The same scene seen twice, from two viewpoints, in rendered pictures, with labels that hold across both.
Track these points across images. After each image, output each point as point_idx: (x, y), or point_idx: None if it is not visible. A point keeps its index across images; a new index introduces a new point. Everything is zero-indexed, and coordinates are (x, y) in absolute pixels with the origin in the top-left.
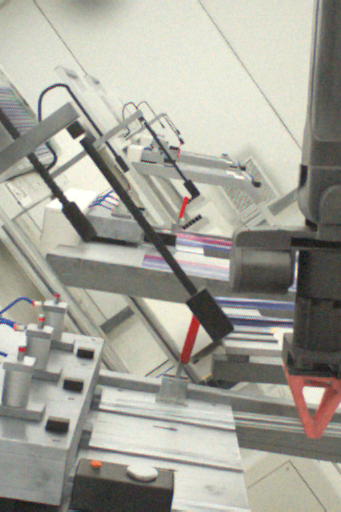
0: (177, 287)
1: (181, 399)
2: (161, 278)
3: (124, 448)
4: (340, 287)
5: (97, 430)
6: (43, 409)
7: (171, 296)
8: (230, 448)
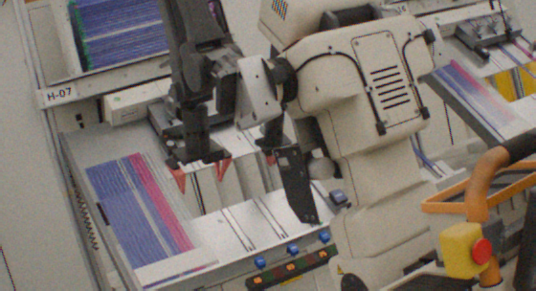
0: (434, 83)
1: (263, 132)
2: (429, 76)
3: (213, 136)
4: (269, 127)
5: (219, 127)
6: (174, 117)
7: (431, 86)
8: (240, 153)
